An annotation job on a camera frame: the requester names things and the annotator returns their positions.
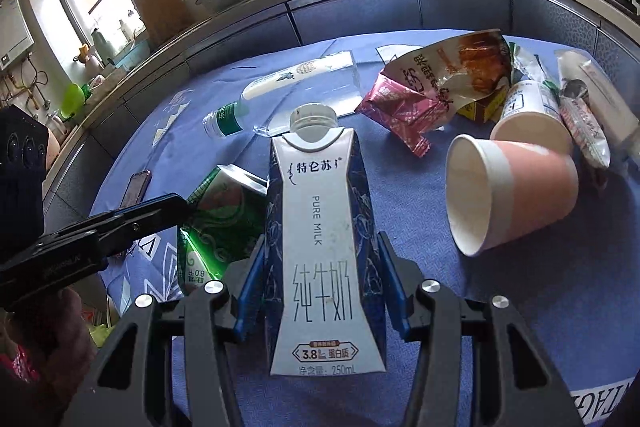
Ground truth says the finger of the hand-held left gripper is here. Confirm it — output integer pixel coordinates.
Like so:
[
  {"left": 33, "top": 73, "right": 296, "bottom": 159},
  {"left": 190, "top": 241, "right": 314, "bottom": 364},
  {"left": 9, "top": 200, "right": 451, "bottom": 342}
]
[
  {"left": 0, "top": 229, "right": 110, "bottom": 312},
  {"left": 52, "top": 193, "right": 192, "bottom": 259}
]

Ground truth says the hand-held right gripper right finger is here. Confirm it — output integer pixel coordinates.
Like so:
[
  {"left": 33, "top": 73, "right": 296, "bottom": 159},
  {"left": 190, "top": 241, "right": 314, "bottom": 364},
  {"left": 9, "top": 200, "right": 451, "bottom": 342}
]
[{"left": 377, "top": 231, "right": 586, "bottom": 427}]

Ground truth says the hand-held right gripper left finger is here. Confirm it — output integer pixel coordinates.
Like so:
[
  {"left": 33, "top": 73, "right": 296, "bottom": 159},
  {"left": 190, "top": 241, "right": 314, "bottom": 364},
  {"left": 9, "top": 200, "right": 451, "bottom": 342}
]
[{"left": 60, "top": 233, "right": 268, "bottom": 427}]

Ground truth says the green crushed drink carton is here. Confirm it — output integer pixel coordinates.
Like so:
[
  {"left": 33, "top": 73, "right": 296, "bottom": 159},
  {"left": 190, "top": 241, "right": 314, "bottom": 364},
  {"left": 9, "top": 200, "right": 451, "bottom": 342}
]
[{"left": 177, "top": 164, "right": 268, "bottom": 298}]

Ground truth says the white blue milk carton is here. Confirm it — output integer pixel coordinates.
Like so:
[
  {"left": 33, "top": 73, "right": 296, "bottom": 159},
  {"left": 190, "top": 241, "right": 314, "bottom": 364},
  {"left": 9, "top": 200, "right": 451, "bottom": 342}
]
[{"left": 264, "top": 103, "right": 388, "bottom": 378}]

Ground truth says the pink snack packet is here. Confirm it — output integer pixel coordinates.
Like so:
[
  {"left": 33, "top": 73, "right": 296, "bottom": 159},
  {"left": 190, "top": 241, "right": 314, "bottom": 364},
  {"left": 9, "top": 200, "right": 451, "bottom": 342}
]
[{"left": 355, "top": 73, "right": 453, "bottom": 156}]

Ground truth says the pink paper cup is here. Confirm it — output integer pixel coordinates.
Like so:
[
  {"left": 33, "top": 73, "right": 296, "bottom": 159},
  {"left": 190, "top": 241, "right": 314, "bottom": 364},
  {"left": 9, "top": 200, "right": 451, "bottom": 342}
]
[{"left": 445, "top": 134, "right": 580, "bottom": 257}]

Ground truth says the person's left hand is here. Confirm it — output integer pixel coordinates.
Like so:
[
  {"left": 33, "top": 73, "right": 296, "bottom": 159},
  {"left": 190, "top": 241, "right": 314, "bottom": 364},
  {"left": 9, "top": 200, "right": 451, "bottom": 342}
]
[{"left": 10, "top": 289, "right": 98, "bottom": 389}]

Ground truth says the smartphone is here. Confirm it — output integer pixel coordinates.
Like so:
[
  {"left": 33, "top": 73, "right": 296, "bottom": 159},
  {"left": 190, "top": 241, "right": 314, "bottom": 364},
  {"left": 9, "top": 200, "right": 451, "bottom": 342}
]
[{"left": 121, "top": 171, "right": 151, "bottom": 209}]

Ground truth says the green plastic bowl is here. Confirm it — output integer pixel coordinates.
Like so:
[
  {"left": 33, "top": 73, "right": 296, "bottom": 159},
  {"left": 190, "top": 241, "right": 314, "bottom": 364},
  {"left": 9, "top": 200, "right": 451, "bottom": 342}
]
[{"left": 60, "top": 83, "right": 87, "bottom": 118}]

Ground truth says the white water heater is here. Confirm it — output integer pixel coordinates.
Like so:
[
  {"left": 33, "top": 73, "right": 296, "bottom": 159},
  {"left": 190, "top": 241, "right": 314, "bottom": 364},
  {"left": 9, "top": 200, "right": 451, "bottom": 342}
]
[{"left": 0, "top": 0, "right": 35, "bottom": 68}]

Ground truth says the small yellow box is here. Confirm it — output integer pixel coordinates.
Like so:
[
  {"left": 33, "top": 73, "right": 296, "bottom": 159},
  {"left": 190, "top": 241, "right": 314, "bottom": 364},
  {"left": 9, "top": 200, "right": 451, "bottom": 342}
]
[{"left": 457, "top": 84, "right": 511, "bottom": 124}]

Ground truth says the wooden cutting board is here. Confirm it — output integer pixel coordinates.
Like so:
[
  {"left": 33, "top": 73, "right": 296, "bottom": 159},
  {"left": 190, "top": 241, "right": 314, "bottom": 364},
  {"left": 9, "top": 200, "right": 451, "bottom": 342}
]
[{"left": 134, "top": 0, "right": 198, "bottom": 45}]

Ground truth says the white paper cup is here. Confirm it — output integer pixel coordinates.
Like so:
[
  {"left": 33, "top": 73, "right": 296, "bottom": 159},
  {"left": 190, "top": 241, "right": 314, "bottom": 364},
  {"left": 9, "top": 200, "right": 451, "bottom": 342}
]
[{"left": 490, "top": 80, "right": 573, "bottom": 155}]

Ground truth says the brown white snack bag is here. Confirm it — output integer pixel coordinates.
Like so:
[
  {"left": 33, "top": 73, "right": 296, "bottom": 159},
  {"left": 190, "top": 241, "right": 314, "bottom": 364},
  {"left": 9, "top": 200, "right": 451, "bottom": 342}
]
[{"left": 382, "top": 30, "right": 513, "bottom": 118}]

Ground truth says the white paper scrap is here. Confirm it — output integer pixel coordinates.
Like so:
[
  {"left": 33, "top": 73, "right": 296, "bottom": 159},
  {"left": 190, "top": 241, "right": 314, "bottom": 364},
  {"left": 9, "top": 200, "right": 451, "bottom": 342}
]
[{"left": 375, "top": 44, "right": 417, "bottom": 64}]

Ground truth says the white red wrapper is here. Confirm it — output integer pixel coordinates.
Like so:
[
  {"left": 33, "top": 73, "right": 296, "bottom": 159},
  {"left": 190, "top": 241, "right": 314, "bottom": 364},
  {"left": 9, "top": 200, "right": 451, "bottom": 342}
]
[{"left": 557, "top": 79, "right": 612, "bottom": 170}]

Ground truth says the green white stick packet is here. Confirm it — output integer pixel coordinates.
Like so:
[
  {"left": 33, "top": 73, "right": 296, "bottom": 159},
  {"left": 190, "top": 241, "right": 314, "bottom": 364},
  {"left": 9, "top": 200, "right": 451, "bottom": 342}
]
[{"left": 507, "top": 42, "right": 561, "bottom": 108}]

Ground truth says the grey kitchen cabinet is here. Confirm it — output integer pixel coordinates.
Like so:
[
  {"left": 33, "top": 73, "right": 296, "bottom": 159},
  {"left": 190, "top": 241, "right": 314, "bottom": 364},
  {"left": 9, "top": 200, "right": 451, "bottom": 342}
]
[{"left": 42, "top": 0, "right": 640, "bottom": 218}]

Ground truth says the clear white plastic wrapper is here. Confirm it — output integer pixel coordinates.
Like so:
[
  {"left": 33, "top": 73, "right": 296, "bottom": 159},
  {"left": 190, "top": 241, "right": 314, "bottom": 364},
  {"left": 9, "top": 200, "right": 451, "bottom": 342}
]
[{"left": 555, "top": 49, "right": 640, "bottom": 158}]

